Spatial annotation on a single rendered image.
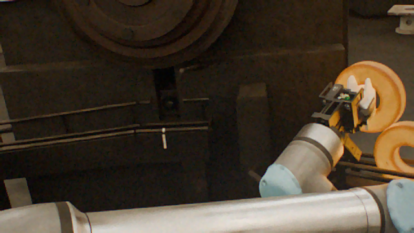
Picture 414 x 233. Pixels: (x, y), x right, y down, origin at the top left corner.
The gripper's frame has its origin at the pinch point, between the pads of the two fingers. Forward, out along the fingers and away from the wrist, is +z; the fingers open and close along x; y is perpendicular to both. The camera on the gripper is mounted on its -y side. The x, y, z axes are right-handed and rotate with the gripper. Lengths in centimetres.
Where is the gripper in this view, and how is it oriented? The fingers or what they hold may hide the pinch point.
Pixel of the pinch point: (368, 88)
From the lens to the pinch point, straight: 114.0
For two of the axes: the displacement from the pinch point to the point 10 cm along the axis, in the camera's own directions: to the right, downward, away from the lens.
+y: -2.8, -7.8, -5.6
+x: -7.5, -1.9, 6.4
